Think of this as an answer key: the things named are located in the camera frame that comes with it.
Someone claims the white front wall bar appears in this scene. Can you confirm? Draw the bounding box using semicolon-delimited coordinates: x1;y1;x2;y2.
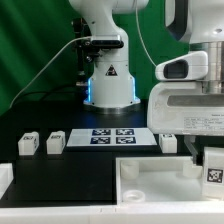
0;201;224;224

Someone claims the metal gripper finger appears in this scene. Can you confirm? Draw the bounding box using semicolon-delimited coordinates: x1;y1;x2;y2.
184;136;203;165

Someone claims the white sheet with markers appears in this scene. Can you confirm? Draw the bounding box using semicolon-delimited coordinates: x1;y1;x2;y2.
67;128;156;147

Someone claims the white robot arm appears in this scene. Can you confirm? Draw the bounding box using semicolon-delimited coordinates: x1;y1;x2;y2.
69;0;224;154

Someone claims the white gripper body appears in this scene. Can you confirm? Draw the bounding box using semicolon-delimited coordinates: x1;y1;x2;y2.
147;82;224;136

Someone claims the white camera cable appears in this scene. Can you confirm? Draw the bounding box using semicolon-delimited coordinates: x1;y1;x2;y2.
8;36;92;110

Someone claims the black cable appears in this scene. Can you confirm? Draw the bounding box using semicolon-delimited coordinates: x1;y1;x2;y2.
13;85;84;105

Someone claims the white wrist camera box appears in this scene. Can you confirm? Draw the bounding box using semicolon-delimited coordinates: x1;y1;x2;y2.
155;51;208;81

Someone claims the white left wall block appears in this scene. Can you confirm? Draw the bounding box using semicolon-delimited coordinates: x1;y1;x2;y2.
0;163;14;199

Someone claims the black camera stand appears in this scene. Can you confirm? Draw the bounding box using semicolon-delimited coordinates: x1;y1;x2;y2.
71;18;91;87

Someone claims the black base camera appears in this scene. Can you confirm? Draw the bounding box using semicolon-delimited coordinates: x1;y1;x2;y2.
90;35;124;49

